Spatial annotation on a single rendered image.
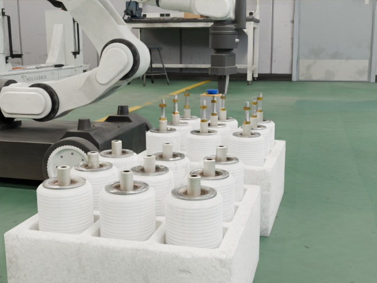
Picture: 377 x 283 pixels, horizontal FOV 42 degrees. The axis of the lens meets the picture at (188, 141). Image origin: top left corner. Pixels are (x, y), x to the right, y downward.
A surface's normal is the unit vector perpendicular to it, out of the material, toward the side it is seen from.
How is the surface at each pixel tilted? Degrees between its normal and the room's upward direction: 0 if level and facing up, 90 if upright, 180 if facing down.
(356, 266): 0
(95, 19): 90
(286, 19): 90
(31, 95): 90
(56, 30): 68
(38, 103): 90
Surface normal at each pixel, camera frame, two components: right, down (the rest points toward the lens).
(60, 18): -0.25, 0.19
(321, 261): 0.00, -0.98
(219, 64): -0.50, 0.18
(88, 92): -0.50, 0.47
